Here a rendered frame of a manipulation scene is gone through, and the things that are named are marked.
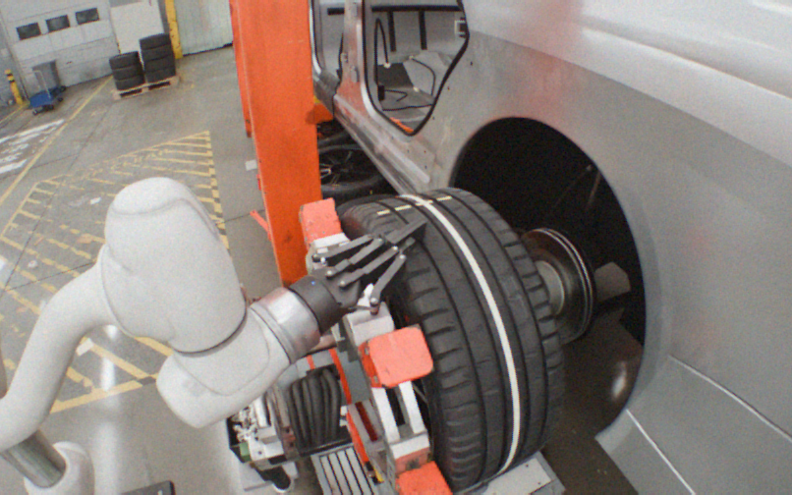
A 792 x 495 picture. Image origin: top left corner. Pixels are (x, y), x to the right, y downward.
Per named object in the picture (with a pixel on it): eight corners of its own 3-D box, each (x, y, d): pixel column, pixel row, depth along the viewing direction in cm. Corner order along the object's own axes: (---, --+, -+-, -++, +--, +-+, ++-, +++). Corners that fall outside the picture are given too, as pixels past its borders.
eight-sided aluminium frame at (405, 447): (420, 506, 81) (441, 396, 48) (394, 517, 79) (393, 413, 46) (345, 350, 121) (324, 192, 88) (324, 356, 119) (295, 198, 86)
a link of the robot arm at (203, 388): (304, 385, 48) (271, 311, 40) (209, 459, 39) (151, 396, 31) (259, 344, 54) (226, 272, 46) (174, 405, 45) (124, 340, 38)
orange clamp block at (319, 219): (344, 238, 84) (334, 196, 85) (308, 247, 82) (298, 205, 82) (339, 244, 91) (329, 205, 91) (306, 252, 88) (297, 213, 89)
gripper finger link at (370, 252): (333, 298, 56) (326, 292, 57) (387, 256, 62) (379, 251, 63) (330, 278, 53) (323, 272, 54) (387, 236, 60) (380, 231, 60)
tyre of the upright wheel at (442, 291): (430, 375, 132) (554, 504, 72) (365, 398, 125) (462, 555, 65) (402, 176, 113) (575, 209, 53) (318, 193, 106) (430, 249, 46)
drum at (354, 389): (386, 405, 84) (385, 369, 75) (294, 432, 77) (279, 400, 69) (365, 359, 94) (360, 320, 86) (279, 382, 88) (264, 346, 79)
